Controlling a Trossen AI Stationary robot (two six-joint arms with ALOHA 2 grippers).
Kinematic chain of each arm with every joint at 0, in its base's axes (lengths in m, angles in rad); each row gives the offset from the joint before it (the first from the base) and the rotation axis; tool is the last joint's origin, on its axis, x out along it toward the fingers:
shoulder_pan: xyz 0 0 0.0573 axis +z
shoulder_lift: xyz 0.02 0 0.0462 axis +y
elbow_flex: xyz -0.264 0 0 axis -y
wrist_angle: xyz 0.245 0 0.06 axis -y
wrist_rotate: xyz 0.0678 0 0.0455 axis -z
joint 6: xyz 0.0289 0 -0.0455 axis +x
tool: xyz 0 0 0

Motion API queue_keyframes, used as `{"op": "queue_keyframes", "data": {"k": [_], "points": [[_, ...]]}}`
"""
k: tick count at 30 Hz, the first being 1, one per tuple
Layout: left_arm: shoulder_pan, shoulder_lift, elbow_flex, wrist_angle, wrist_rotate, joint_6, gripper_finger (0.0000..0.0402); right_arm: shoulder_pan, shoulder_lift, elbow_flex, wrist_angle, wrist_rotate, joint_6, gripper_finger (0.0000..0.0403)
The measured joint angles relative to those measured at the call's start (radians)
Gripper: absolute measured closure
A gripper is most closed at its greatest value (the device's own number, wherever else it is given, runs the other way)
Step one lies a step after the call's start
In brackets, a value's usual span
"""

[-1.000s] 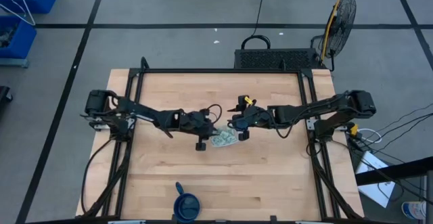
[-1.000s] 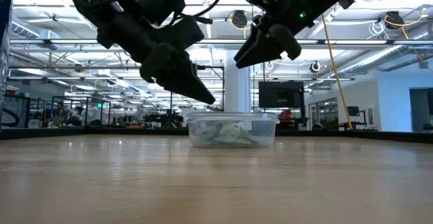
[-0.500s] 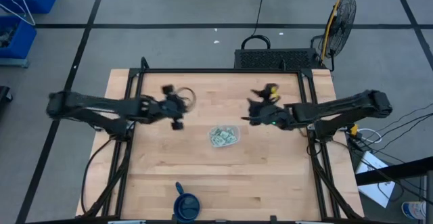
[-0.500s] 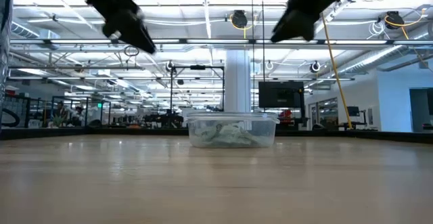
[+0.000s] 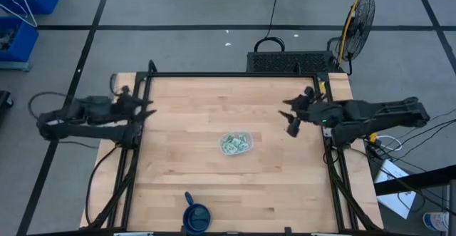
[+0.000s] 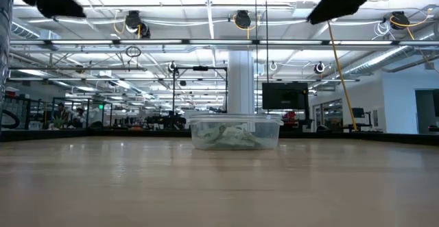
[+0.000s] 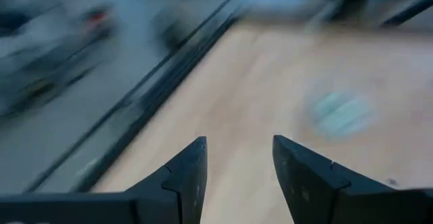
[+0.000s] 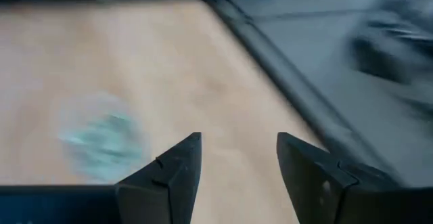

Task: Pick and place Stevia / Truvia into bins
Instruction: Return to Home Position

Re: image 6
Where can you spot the clear plastic bin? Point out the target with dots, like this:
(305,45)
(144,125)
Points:
(235,119)

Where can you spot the black monitor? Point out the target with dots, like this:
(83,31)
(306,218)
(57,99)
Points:
(284,96)

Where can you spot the small black monitor stand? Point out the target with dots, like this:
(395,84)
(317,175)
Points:
(359,114)

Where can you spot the person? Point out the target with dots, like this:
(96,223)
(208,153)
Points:
(61,114)
(80,115)

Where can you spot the white building column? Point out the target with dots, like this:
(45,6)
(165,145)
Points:
(240,83)

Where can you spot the black table rim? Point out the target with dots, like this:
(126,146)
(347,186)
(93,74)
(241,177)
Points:
(68,134)

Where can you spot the grey translucent post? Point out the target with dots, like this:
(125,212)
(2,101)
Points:
(3,48)

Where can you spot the silver ventilation duct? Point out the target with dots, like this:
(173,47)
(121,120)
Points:
(377,59)

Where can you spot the black metal frame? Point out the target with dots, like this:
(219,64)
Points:
(174,90)

